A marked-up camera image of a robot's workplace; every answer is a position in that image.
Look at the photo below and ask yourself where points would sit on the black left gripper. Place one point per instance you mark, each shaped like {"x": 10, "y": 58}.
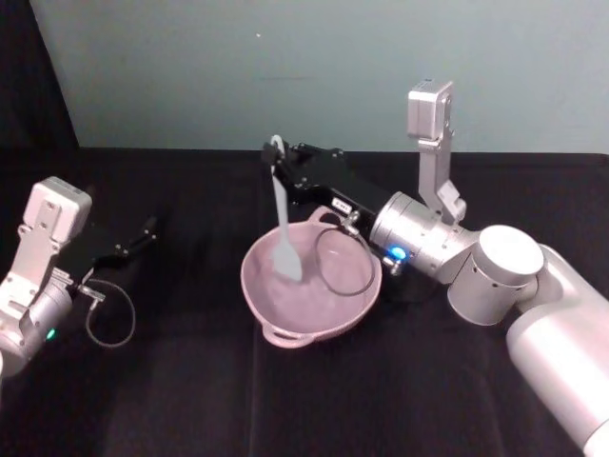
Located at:
{"x": 92, "y": 245}

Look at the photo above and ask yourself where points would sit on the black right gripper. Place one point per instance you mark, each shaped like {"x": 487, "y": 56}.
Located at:
{"x": 333, "y": 181}

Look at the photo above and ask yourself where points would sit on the pale blue silicone spatula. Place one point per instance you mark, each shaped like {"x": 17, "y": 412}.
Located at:
{"x": 287, "y": 257}

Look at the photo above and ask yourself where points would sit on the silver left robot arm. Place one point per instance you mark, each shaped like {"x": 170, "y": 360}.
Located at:
{"x": 47, "y": 209}

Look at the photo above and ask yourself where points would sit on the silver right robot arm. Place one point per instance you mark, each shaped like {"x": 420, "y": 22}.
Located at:
{"x": 509, "y": 266}

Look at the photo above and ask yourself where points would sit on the black hanging curtain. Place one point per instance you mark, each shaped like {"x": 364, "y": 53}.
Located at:
{"x": 28, "y": 85}

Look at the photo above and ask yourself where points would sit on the black table cloth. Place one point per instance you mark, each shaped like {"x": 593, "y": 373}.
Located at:
{"x": 333, "y": 404}

